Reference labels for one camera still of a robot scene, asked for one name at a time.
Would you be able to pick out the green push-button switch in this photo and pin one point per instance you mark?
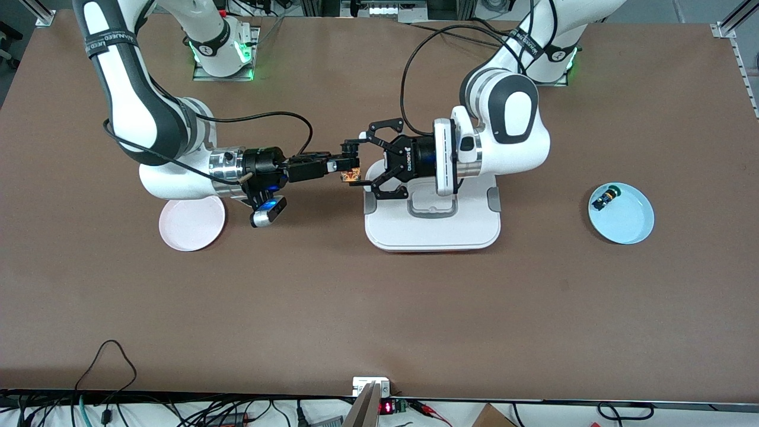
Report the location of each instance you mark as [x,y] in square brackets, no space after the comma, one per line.
[605,198]

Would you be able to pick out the red digit display module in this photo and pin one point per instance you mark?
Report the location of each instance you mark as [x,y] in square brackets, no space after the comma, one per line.
[386,407]

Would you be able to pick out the brown cardboard piece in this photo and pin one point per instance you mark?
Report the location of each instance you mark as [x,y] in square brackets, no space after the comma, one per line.
[492,418]

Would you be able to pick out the orange push-button switch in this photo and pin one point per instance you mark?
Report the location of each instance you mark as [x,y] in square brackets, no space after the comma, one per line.
[351,175]

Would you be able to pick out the black chair part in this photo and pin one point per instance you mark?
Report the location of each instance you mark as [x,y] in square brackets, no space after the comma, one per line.
[9,41]

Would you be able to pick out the light blue round plate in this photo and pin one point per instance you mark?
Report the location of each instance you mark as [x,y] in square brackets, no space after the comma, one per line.
[628,222]

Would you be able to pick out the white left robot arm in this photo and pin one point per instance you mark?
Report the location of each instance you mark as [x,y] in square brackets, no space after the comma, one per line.
[519,112]

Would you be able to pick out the pink round plate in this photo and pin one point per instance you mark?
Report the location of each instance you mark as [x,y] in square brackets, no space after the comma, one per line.
[190,225]

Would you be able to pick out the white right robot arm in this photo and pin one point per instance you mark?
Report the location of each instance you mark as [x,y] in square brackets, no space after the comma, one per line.
[136,101]

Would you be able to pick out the wooden wedge board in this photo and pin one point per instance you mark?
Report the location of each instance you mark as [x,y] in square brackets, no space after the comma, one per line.
[364,412]

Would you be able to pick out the small white box device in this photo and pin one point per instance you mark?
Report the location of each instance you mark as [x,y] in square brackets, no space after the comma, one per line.
[362,384]

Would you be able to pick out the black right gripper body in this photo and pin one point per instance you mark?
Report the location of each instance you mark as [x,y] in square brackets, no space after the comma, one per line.
[265,165]

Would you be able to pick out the aluminium table edge rail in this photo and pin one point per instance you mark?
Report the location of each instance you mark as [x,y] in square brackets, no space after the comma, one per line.
[746,77]

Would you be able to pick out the black power adapter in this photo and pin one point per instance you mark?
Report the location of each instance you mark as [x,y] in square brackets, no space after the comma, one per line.
[228,420]

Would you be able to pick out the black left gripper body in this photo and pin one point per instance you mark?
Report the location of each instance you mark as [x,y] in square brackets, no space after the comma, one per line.
[413,159]

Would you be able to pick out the white lidded storage box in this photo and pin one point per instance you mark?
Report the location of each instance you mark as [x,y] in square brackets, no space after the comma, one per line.
[433,231]

